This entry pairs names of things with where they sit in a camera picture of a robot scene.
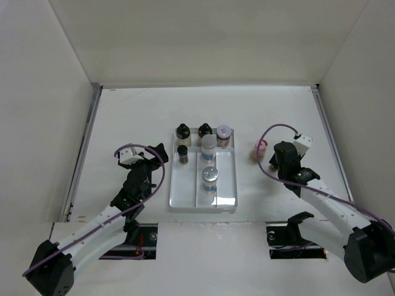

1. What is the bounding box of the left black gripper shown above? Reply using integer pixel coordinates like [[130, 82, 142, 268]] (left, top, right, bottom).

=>
[[119, 143, 167, 181]]

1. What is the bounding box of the small black cap brown bottle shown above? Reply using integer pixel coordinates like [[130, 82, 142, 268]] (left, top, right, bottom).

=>
[[177, 145, 189, 165]]

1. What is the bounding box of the pink cap spice bottle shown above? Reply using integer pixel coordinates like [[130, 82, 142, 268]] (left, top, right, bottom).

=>
[[249, 139, 268, 163]]

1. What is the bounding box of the black round cap jar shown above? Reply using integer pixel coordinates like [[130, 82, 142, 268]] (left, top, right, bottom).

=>
[[175, 123, 192, 147]]

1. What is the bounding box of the silver cap blue bottle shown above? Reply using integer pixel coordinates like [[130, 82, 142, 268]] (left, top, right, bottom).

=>
[[201, 134, 217, 165]]

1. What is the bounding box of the black round cap bottle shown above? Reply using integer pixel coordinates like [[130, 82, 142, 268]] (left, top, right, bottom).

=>
[[197, 123, 212, 139]]

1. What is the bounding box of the silver cap blue-band bottle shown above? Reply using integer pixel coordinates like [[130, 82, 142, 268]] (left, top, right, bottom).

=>
[[201, 166, 219, 195]]

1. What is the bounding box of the red label spice jar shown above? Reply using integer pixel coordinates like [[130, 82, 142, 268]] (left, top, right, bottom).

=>
[[216, 125, 232, 148]]

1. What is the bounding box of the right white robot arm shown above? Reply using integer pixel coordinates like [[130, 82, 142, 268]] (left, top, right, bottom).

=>
[[270, 141, 394, 283]]

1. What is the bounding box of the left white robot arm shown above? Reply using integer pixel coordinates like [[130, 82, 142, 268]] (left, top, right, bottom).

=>
[[22, 143, 168, 295]]

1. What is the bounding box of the clear acrylic organizer tray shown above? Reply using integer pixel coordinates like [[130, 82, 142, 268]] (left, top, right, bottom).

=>
[[169, 128, 238, 213]]

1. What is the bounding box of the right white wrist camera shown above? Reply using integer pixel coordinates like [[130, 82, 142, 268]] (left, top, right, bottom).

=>
[[293, 133, 313, 155]]

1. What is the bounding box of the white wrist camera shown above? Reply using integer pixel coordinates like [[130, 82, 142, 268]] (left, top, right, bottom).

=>
[[293, 133, 313, 155], [114, 146, 143, 165]]

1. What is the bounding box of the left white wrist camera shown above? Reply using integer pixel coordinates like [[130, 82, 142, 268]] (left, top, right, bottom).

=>
[[114, 146, 143, 165]]

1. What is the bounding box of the right aluminium frame rail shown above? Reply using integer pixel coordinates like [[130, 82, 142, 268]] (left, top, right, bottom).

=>
[[310, 84, 354, 202]]

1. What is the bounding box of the aluminium frame rail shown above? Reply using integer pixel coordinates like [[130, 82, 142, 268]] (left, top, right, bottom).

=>
[[310, 84, 354, 202], [59, 83, 103, 222]]

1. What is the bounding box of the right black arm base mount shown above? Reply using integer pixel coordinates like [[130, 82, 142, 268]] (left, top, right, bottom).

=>
[[266, 212, 326, 260]]

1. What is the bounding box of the left aluminium frame rail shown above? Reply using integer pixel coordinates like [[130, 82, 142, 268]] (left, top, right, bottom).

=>
[[59, 83, 103, 222]]

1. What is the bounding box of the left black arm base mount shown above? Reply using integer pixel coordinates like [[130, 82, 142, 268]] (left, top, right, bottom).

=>
[[99, 223, 159, 260]]

